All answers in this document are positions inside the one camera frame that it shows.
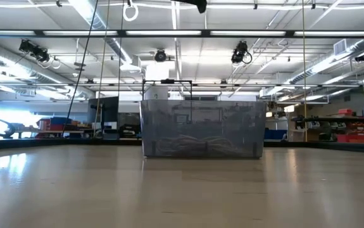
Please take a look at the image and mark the white cable bundle black tie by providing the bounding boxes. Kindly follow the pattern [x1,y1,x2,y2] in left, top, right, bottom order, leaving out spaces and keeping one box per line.
[155,134,243,156]

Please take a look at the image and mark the clear plastic bin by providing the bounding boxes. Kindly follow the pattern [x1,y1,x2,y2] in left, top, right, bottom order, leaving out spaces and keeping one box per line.
[139,99,267,160]

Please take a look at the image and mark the black monitor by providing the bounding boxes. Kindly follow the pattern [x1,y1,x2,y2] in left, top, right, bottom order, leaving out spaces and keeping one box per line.
[87,96,120,140]

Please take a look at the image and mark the blue storage bins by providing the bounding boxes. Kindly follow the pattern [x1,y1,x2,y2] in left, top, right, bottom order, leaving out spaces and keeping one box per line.
[263,127,288,141]

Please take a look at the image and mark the shelf with red bins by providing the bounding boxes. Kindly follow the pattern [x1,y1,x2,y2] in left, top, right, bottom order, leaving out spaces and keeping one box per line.
[290,108,364,144]

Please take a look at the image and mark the black background rig frame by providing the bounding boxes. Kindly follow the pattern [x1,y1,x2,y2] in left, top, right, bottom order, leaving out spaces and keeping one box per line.
[141,79,193,125]

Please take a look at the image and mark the black ceiling camera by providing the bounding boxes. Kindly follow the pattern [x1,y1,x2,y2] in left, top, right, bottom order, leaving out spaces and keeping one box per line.
[154,48,168,63]
[230,40,253,65]
[18,39,51,63]

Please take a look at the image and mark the black overhead frame bar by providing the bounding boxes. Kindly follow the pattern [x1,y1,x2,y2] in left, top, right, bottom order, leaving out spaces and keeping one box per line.
[0,28,364,39]

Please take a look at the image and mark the black hanging cable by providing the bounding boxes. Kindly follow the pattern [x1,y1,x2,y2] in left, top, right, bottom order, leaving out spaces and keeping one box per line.
[61,0,100,137]

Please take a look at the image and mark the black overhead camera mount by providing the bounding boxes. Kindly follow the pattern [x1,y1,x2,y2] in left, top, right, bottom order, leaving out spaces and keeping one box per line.
[171,0,208,15]

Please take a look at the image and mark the white looped hanging cable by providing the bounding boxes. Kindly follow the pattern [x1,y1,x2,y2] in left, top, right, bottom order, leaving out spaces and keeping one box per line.
[122,0,140,23]

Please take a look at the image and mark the yellow hanging cable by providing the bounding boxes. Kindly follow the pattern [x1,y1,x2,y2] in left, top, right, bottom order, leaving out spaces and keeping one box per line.
[301,0,308,143]

